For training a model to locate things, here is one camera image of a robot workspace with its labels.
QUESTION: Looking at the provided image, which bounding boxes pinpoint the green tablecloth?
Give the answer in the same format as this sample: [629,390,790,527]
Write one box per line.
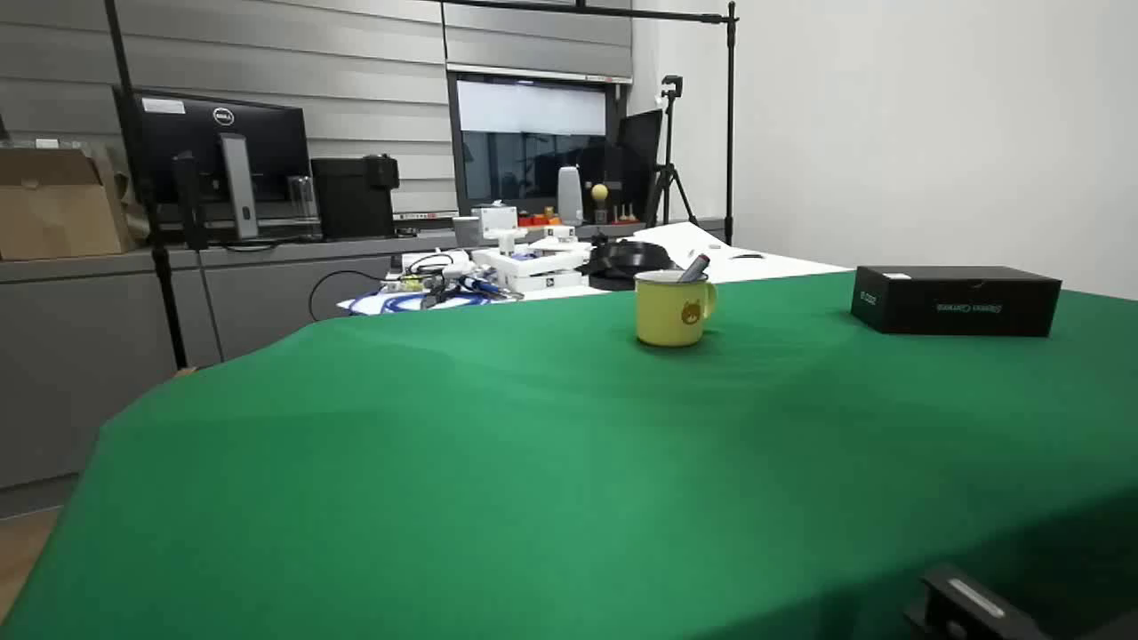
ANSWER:
[3,277,1138,640]

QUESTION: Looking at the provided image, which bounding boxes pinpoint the brown cardboard box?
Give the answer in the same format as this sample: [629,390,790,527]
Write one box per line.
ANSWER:
[0,148,132,261]

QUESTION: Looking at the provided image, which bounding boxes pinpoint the black metal frame pole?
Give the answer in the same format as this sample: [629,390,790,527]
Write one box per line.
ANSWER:
[103,0,187,372]

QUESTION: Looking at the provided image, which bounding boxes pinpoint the black camera tripod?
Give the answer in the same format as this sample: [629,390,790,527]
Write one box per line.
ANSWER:
[647,73,695,223]

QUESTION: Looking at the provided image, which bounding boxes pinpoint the yellow enamel mug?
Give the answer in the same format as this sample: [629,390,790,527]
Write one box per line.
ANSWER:
[633,271,716,350]

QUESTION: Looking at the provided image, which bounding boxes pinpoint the black rectangular box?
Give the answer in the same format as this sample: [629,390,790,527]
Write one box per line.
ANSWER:
[851,265,1058,338]

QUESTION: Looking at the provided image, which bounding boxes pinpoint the black device at bottom edge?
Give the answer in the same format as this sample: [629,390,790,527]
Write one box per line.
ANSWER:
[905,570,1050,640]

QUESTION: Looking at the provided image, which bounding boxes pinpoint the black object on white table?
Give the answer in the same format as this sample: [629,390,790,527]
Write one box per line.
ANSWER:
[583,243,671,292]

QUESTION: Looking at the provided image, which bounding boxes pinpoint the black Dell computer monitor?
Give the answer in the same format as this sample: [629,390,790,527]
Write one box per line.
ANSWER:
[113,90,315,243]

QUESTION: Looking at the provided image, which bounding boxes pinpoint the grey cabinet counter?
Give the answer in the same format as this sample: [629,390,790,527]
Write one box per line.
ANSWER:
[0,237,439,491]

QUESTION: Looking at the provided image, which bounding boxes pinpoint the white table with clutter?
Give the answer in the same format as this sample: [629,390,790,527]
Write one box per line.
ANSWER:
[336,223,835,316]

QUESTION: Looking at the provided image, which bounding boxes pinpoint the dark window screen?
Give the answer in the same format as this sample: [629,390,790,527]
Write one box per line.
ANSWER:
[452,73,611,211]

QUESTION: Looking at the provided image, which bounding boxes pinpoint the black desktop computer tower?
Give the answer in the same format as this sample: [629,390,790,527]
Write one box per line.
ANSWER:
[314,153,399,237]

